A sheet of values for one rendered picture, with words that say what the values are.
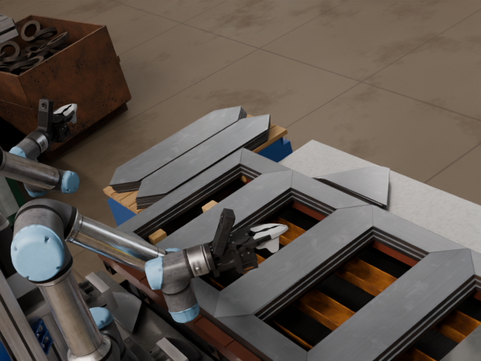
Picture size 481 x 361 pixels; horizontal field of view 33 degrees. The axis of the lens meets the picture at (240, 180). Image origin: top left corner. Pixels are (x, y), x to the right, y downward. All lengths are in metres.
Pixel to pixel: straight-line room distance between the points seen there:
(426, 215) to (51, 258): 1.65
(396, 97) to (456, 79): 0.41
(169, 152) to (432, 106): 2.15
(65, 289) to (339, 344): 0.91
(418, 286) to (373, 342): 0.27
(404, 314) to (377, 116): 2.88
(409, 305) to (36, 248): 1.22
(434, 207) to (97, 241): 1.51
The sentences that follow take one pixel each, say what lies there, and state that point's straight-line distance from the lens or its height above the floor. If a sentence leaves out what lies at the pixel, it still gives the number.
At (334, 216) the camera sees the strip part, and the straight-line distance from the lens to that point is 2.99.
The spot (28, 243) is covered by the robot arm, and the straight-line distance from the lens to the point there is 1.87.
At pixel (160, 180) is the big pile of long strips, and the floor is 0.85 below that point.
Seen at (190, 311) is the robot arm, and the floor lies 1.32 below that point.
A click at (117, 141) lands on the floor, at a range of 5.87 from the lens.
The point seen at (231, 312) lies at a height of 0.87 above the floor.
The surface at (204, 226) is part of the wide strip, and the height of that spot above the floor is 0.87.
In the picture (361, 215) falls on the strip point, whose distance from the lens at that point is 2.97.
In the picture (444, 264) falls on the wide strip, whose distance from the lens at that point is 2.71.
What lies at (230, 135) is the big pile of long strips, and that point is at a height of 0.85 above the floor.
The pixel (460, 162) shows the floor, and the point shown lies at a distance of 4.72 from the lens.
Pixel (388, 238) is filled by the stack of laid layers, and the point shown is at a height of 0.85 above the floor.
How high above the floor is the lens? 2.63
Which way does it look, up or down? 32 degrees down
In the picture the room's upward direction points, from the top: 16 degrees counter-clockwise
